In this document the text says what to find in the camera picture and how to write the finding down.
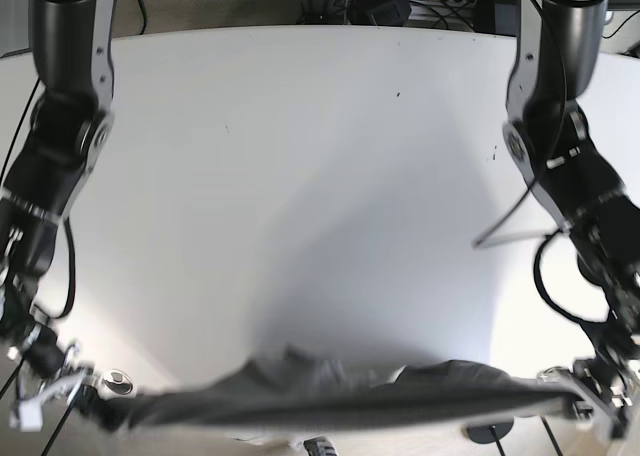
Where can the black round stand base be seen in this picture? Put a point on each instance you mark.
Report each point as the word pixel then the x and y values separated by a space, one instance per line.
pixel 488 434

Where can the grey sneaker shoe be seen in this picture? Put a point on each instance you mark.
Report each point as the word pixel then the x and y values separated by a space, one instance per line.
pixel 319 446

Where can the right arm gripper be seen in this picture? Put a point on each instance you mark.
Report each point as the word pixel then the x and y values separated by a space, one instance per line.
pixel 68 382

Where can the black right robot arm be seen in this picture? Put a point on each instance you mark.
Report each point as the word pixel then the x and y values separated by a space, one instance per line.
pixel 69 123

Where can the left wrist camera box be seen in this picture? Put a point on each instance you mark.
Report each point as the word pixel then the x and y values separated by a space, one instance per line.
pixel 622 422

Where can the left metal table grommet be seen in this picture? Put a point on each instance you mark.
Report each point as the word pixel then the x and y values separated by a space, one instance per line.
pixel 117 382

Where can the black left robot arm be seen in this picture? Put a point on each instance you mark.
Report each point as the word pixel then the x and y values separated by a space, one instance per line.
pixel 547 134

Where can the light grey T-shirt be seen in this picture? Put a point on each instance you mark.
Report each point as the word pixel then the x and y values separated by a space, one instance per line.
pixel 295 392

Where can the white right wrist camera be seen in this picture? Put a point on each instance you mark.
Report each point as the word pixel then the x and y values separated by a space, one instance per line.
pixel 26 416

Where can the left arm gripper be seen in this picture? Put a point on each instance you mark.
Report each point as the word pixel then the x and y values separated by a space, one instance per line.
pixel 597 388

